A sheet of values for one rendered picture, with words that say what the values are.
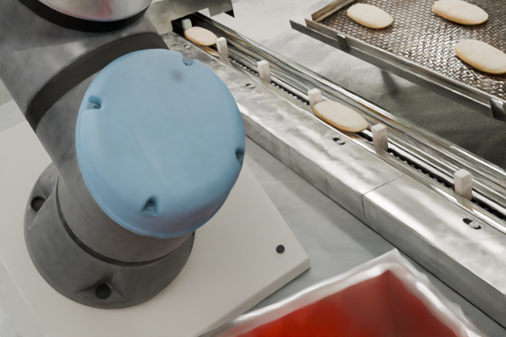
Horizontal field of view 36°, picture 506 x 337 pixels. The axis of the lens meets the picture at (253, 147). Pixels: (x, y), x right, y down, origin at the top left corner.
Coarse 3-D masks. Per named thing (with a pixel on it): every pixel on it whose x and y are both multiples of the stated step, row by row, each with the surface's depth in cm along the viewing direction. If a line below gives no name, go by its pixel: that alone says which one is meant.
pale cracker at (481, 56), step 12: (456, 48) 95; (468, 48) 93; (480, 48) 93; (492, 48) 92; (468, 60) 92; (480, 60) 91; (492, 60) 90; (504, 60) 89; (492, 72) 89; (504, 72) 88
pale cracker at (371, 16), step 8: (352, 8) 113; (360, 8) 112; (368, 8) 111; (376, 8) 111; (352, 16) 112; (360, 16) 110; (368, 16) 109; (376, 16) 109; (384, 16) 108; (368, 24) 108; (376, 24) 107; (384, 24) 107
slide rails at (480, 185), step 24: (192, 24) 138; (240, 48) 123; (288, 72) 112; (288, 96) 105; (408, 144) 88; (408, 168) 84; (456, 168) 82; (480, 192) 77; (504, 192) 77; (480, 216) 74
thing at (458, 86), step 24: (336, 0) 117; (408, 0) 111; (312, 24) 114; (336, 24) 113; (360, 24) 111; (432, 24) 103; (480, 24) 100; (504, 24) 97; (360, 48) 105; (504, 48) 93; (432, 72) 92; (480, 96) 86; (504, 96) 85
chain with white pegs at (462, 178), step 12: (216, 48) 128; (264, 60) 112; (252, 72) 117; (264, 72) 112; (276, 84) 111; (312, 96) 100; (360, 132) 94; (372, 132) 89; (384, 132) 89; (384, 144) 89; (396, 156) 89; (420, 168) 85; (456, 180) 78; (468, 180) 77; (456, 192) 78; (468, 192) 78; (480, 204) 77; (504, 216) 75
